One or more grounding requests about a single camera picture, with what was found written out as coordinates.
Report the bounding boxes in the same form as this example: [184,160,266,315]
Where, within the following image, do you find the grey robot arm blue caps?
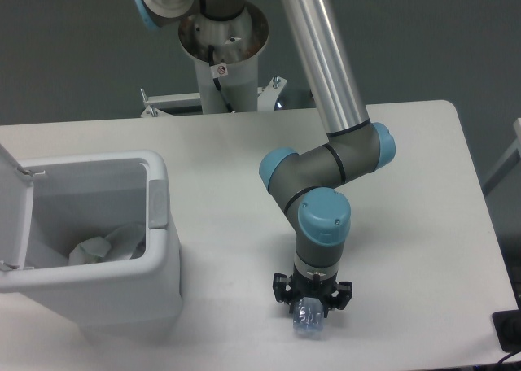
[134,0,396,325]

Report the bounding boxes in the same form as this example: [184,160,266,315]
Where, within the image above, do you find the white plastic trash can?
[1,151,182,335]

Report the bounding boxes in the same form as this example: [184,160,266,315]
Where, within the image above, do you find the black device at table edge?
[492,310,520,352]

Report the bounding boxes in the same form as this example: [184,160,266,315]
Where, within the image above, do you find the white paper plastic pouch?
[68,223,146,266]

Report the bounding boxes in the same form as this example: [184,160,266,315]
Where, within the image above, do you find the black cable on pedestal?
[207,44,237,114]

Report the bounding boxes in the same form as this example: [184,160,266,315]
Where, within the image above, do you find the white frame at right edge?
[481,118,520,196]

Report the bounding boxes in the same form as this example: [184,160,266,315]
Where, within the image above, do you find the white metal mounting frame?
[139,75,317,119]

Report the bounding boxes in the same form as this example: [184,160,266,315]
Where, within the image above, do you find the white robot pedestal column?
[178,2,269,114]

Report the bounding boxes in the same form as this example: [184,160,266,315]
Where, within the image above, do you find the clear plastic water bottle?
[293,297,324,338]

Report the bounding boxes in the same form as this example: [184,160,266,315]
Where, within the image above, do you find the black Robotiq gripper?
[272,270,352,318]

